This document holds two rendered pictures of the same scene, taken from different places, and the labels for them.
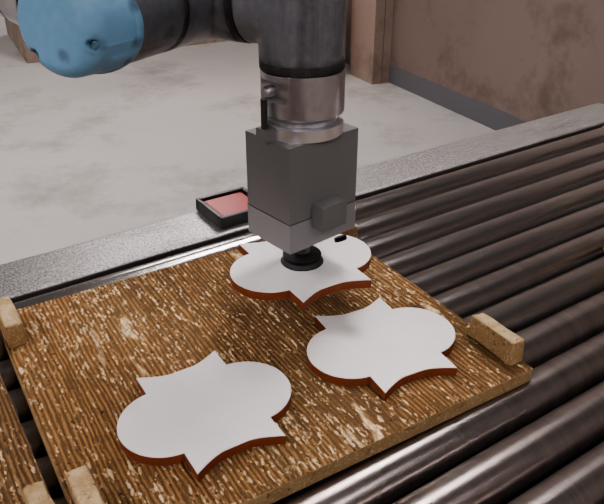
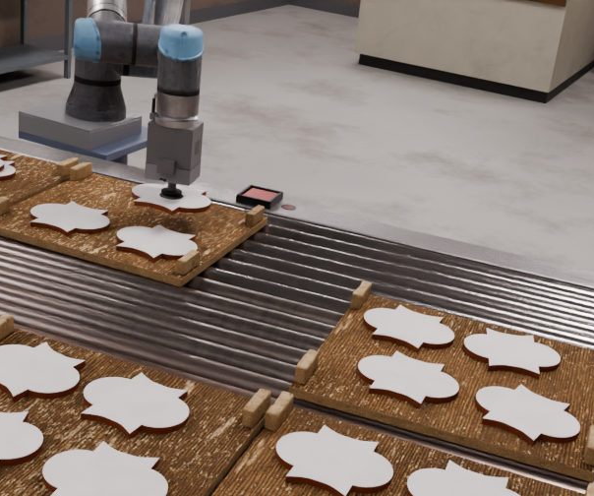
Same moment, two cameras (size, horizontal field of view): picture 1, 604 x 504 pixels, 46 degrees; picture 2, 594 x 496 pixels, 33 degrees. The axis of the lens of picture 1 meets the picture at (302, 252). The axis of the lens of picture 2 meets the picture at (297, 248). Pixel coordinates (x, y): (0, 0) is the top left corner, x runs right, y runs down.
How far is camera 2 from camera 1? 1.52 m
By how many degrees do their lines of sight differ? 46
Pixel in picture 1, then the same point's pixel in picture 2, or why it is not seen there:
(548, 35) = not seen: outside the picture
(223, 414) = (67, 218)
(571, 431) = (152, 301)
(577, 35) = not seen: outside the picture
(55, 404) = (46, 195)
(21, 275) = (133, 172)
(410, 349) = (156, 246)
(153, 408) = (57, 208)
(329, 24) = (170, 71)
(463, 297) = (244, 267)
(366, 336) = (155, 236)
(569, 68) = not seen: outside the picture
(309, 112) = (160, 109)
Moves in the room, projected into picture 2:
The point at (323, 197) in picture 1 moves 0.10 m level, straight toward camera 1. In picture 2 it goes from (167, 157) to (115, 162)
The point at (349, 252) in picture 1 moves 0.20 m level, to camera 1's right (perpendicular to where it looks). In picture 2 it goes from (193, 203) to (255, 244)
